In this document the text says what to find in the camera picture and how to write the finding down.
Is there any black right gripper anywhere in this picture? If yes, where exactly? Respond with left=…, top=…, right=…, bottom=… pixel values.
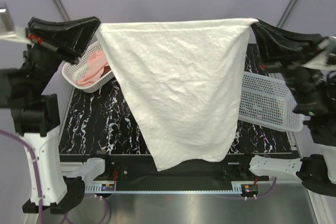
left=247, top=17, right=331, bottom=114

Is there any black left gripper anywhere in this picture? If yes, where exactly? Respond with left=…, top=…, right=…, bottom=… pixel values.
left=22, top=14, right=101, bottom=94

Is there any white towel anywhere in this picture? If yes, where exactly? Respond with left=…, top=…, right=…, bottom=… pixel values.
left=96, top=18, right=256, bottom=171

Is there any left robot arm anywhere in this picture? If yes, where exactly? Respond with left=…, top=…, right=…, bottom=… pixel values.
left=1, top=17, right=100, bottom=215

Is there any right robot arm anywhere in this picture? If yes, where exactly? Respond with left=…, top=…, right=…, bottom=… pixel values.
left=238, top=20, right=335, bottom=197

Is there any pink towel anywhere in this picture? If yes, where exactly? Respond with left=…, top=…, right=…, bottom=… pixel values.
left=76, top=50, right=109, bottom=87

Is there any white perforated basket left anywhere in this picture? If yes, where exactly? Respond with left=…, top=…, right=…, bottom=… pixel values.
left=61, top=41, right=114, bottom=93

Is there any white perforated basket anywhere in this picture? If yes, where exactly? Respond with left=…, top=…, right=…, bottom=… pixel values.
left=61, top=41, right=114, bottom=93
left=238, top=72, right=305, bottom=132

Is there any brown towel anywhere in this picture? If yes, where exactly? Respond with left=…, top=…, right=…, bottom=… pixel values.
left=101, top=66, right=114, bottom=79

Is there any white perforated basket right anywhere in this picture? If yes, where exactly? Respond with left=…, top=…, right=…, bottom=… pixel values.
left=238, top=72, right=305, bottom=132

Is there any right controller board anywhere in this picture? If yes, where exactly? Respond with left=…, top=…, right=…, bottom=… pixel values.
left=242, top=184, right=259, bottom=197

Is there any controller board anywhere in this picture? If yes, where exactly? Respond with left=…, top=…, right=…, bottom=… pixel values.
left=242, top=184, right=259, bottom=197
left=101, top=183, right=116, bottom=192

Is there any left controller board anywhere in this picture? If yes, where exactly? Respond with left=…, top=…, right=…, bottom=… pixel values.
left=101, top=183, right=116, bottom=192

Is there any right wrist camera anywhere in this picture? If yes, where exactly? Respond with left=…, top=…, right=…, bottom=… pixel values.
left=302, top=36, right=335, bottom=71

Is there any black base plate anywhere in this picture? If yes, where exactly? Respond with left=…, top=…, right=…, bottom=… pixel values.
left=97, top=155, right=257, bottom=191

